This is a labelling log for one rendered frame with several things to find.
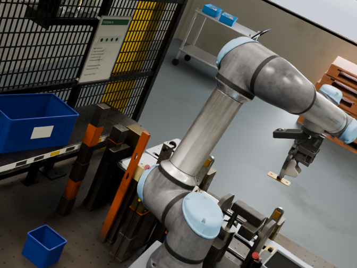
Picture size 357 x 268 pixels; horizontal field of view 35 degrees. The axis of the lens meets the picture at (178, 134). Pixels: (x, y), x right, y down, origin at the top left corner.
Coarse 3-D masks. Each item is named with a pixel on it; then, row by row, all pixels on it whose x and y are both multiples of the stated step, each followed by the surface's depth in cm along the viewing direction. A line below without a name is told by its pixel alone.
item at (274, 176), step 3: (270, 171) 200; (267, 174) 197; (270, 174) 198; (273, 174) 198; (276, 174) 199; (273, 177) 196; (276, 177) 197; (279, 180) 196; (282, 180) 197; (285, 180) 197; (285, 183) 195; (288, 183) 196
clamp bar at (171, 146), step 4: (164, 144) 198; (168, 144) 198; (172, 144) 201; (164, 148) 197; (168, 148) 197; (172, 148) 198; (160, 152) 200; (164, 152) 199; (168, 152) 198; (160, 156) 200; (164, 156) 199; (168, 156) 199; (160, 160) 201
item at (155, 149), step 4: (172, 140) 258; (176, 140) 260; (180, 140) 261; (160, 144) 249; (176, 144) 256; (152, 148) 242; (156, 148) 243; (160, 148) 245; (148, 152) 237; (152, 152) 239; (156, 152) 240; (172, 152) 246; (156, 156) 236
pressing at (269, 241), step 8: (120, 160) 222; (128, 160) 223; (144, 160) 229; (152, 160) 232; (120, 168) 217; (216, 200) 223; (224, 216) 214; (240, 224) 213; (240, 240) 204; (272, 240) 213; (280, 248) 209; (304, 264) 206
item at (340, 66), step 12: (336, 60) 729; (336, 72) 695; (348, 72) 690; (324, 84) 707; (336, 84) 736; (348, 84) 694; (348, 96) 699; (348, 108) 704; (300, 120) 728; (324, 132) 728
